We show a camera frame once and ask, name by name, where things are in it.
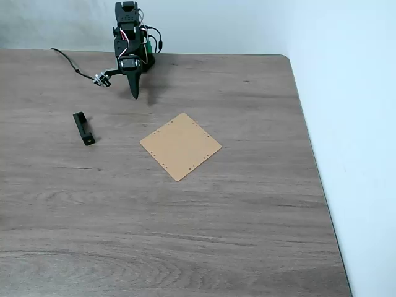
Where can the green table clamp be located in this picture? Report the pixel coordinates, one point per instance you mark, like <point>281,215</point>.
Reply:
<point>149,47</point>

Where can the black rectangular block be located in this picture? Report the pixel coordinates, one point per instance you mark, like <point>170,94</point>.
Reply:
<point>84,128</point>

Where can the tan square board with holes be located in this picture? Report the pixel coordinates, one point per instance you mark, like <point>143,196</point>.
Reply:
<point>181,147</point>

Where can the black gripper camera with mount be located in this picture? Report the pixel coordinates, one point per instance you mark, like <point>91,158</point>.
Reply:
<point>102,79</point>

